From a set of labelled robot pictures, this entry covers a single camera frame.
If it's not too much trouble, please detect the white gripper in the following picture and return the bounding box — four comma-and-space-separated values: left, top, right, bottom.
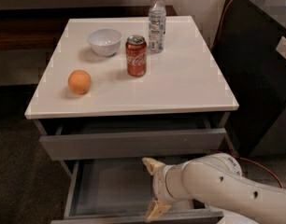
142, 157, 184, 223

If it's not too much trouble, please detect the grey drawer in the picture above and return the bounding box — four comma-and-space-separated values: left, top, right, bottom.
51, 158, 223, 224
40, 128, 226, 161

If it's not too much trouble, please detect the red coke can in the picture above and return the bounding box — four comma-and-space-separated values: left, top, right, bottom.
125, 35, 147, 77

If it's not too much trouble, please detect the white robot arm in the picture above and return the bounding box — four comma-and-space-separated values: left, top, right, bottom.
142, 153, 286, 224

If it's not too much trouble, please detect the white-topped grey drawer cabinet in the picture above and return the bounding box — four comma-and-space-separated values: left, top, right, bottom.
24, 15, 240, 224

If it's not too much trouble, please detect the grey top drawer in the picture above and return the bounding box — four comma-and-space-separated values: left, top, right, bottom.
40, 128, 226, 161

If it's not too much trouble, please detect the orange fruit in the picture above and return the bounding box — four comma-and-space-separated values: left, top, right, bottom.
68, 70, 92, 94

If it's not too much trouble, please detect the white bowl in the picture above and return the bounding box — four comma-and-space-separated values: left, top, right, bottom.
87, 29, 122, 57

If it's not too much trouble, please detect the clear plastic water bottle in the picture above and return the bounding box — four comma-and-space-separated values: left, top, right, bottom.
149, 0, 166, 53

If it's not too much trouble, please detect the white wall outlet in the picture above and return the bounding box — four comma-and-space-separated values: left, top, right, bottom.
276, 36, 286, 59

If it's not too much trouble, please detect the orange extension cable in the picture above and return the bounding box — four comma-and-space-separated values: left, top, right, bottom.
211, 0, 286, 189

